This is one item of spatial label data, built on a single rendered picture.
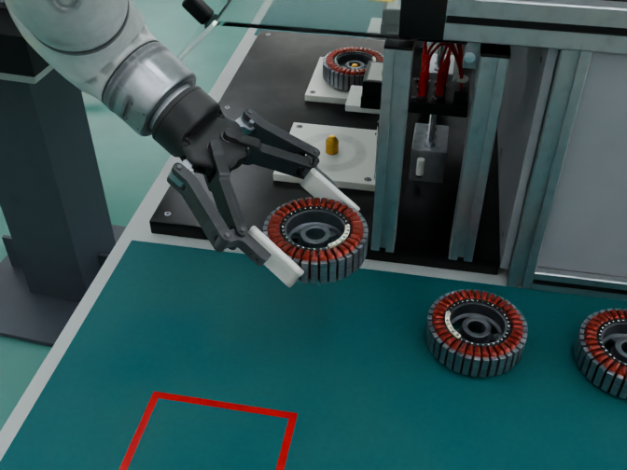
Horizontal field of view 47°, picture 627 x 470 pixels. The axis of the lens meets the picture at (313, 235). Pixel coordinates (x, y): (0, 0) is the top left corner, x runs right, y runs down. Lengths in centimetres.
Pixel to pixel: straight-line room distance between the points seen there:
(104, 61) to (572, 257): 59
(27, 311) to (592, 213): 153
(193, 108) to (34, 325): 132
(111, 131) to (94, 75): 198
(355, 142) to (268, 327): 38
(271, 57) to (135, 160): 124
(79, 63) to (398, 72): 33
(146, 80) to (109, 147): 190
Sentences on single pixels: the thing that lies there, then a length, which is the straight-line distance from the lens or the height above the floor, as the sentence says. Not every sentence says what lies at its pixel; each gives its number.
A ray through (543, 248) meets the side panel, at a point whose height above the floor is 81.
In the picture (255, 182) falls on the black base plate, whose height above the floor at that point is 77.
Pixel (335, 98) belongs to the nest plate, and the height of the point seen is 78.
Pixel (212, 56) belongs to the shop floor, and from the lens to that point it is 324.
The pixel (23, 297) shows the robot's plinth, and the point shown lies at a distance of 211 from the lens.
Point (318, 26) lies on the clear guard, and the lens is 80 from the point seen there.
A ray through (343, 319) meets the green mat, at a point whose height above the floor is 75.
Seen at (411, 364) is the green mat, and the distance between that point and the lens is 84.
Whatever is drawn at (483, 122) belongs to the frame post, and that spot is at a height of 97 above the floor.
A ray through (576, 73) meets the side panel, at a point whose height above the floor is 105.
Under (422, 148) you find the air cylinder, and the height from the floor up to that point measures 82.
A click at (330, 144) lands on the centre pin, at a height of 80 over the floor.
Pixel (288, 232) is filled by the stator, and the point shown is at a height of 88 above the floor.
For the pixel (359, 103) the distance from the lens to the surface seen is 103.
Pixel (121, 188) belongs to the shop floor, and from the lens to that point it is 245.
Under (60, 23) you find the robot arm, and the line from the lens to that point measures 69.
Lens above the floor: 138
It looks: 39 degrees down
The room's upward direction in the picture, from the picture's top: straight up
